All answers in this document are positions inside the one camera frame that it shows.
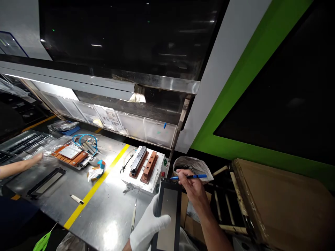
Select person's right hand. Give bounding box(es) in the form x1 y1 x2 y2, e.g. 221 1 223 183
176 168 208 207

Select person's left hand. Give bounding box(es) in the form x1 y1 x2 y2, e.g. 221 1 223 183
129 194 172 251

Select blue pen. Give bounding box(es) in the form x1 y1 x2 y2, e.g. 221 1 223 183
170 174 208 181

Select black framed grey panel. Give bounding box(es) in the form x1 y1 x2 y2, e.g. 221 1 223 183
151 177 188 251
26 167 67 201

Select white bag with black parts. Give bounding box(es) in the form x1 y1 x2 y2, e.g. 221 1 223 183
172 155 214 184

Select white fixture with copper blocks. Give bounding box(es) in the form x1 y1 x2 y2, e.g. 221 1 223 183
120 145 167 194

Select metal tweezers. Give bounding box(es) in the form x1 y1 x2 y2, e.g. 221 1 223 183
130 198 138 234

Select crumpled white wrapper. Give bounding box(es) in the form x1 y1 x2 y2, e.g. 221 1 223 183
87 167 104 182

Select row of clear document holders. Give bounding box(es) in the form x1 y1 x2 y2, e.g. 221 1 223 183
38 88 178 150

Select large cardboard box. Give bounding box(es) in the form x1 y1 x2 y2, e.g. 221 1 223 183
231 158 335 251

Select copper fixture with grey plate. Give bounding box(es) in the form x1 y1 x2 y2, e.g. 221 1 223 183
51 139 99 171

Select plastic bag with black parts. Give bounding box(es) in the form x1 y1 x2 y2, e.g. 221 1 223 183
47 120 80 136

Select green machine with dark window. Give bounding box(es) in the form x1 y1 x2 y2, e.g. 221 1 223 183
190 0 335 185

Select clear plastic bag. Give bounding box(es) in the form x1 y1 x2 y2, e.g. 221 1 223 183
55 231 91 251

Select grey machine with dark window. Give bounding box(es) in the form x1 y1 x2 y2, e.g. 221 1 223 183
0 0 273 155

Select green plastic piece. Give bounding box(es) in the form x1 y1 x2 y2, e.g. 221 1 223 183
32 221 60 251

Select black trays in plastic wrap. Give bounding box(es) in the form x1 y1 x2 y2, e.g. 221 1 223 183
0 129 65 169

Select wooden frame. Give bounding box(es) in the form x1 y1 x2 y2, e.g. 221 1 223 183
211 164 252 235

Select blue cable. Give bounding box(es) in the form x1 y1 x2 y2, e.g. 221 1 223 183
72 134 99 155

